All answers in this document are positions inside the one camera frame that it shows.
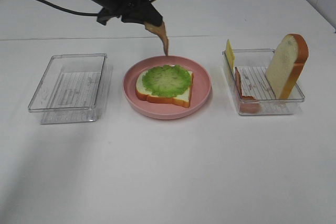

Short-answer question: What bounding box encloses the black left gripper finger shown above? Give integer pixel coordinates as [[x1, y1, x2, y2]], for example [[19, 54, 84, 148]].
[[122, 5, 163, 26]]

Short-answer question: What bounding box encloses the brown bacon strip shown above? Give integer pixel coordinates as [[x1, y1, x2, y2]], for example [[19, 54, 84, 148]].
[[144, 22, 169, 56]]

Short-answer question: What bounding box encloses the green lettuce leaf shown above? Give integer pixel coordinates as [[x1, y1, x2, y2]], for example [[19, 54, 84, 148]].
[[140, 65, 192, 98]]

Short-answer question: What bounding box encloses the bread slice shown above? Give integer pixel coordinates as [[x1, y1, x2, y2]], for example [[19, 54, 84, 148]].
[[266, 34, 309, 100], [135, 70, 193, 108]]

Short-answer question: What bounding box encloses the yellow cheese slice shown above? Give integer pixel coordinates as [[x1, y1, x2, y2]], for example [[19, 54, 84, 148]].
[[225, 39, 235, 73]]

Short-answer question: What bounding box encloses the red bacon strip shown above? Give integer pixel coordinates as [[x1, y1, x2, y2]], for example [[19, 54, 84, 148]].
[[235, 67, 261, 114]]

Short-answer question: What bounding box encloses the pink round plate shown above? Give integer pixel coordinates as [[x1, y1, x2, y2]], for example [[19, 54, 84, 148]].
[[123, 56, 212, 120]]

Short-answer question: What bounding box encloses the clear left plastic tray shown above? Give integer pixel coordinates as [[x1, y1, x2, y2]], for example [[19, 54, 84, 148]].
[[28, 54, 110, 124]]

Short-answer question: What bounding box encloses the clear plastic tray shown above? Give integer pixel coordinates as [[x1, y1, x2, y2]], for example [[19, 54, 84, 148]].
[[222, 49, 305, 115], [28, 54, 110, 124]]

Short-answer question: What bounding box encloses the clear right plastic tray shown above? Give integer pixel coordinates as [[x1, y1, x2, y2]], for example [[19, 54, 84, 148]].
[[222, 49, 305, 115]]

